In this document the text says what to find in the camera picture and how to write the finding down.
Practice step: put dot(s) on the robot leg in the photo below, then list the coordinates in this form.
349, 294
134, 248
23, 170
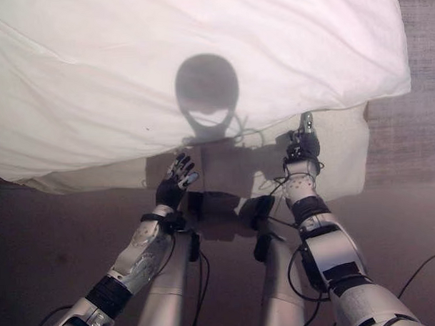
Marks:
168, 290
279, 282

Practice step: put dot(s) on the robot right leg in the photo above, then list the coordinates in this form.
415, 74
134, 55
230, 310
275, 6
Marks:
279, 282

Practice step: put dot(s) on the robot left leg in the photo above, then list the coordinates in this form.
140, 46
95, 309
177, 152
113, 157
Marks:
168, 290

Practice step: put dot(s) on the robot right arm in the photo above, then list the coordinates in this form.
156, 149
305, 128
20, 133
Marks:
331, 245

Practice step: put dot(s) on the white mattress with sheet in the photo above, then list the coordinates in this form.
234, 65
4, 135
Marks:
346, 155

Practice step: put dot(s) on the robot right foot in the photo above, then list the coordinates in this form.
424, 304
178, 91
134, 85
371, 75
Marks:
258, 209

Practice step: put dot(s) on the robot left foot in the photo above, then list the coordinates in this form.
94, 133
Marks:
212, 204

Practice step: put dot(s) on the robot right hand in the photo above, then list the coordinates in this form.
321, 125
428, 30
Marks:
308, 143

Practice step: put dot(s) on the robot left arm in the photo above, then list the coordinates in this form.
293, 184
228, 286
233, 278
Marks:
135, 259

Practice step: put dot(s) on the white duvet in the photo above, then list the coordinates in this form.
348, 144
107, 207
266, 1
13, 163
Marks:
129, 84

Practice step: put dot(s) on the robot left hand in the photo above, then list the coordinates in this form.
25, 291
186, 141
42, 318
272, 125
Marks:
170, 191

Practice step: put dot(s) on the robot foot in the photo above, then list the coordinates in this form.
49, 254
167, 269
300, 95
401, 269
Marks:
258, 209
212, 204

